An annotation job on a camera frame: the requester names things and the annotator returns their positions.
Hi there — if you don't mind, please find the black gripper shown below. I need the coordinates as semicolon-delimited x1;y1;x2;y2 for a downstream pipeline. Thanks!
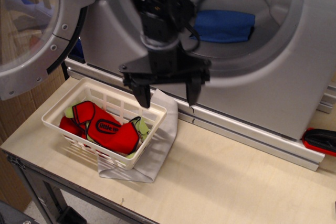
119;44;211;108

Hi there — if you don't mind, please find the blue cloth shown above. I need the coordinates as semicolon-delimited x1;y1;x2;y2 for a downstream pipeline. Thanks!
193;10;255;44

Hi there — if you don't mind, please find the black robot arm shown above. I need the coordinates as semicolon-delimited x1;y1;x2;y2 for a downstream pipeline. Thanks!
119;0;211;108

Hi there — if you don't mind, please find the white plastic laundry basket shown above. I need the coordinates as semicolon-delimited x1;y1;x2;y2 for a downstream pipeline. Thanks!
42;78;166;170

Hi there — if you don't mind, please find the grey toy washing machine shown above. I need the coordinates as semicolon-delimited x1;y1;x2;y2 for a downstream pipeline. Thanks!
82;0;335;139

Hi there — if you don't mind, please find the round transparent machine door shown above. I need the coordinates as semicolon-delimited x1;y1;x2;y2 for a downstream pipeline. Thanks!
1;0;96;100

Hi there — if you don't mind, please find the red little tikes garment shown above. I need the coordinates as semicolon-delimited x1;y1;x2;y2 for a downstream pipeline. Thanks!
59;100;140;155

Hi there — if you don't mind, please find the grey folded cloth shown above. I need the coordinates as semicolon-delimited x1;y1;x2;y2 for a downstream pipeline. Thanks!
97;89;178;183

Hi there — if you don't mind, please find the red and black tool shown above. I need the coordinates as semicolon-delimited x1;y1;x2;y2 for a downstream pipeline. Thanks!
302;128;335;156

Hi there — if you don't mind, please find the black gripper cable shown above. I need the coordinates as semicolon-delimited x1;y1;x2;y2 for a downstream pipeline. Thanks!
183;23;202;52

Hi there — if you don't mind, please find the metal table frame leg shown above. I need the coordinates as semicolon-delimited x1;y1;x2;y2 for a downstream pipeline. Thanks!
5;153;87;224

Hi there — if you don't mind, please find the aluminium extrusion rail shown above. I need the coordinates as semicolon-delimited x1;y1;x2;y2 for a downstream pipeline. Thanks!
64;57;336;172

